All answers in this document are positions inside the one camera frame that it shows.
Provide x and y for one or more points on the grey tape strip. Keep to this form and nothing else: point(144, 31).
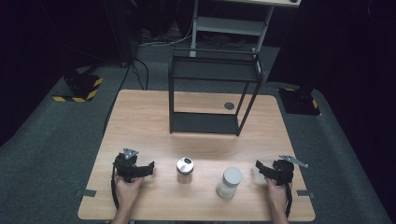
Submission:
point(85, 193)
point(305, 194)

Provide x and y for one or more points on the person's left hand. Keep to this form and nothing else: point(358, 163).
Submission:
point(127, 191)

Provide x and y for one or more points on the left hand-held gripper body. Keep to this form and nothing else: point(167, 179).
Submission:
point(126, 166)

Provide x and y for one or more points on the glass jar with metal lid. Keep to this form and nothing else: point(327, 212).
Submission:
point(185, 169)

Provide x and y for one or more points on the round grey table grommet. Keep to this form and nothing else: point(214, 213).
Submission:
point(229, 105)

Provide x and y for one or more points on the black yellow striped stand base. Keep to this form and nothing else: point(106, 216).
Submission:
point(299, 101)
point(81, 88)

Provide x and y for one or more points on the white frosted jar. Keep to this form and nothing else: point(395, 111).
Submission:
point(229, 183)

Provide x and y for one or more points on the black metal shelf rack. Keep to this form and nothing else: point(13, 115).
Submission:
point(205, 123)

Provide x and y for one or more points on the person's right hand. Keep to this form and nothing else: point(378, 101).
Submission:
point(277, 194)

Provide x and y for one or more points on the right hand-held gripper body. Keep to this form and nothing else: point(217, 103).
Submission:
point(284, 171)

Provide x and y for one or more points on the white metal desk frame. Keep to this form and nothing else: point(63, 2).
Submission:
point(230, 26)

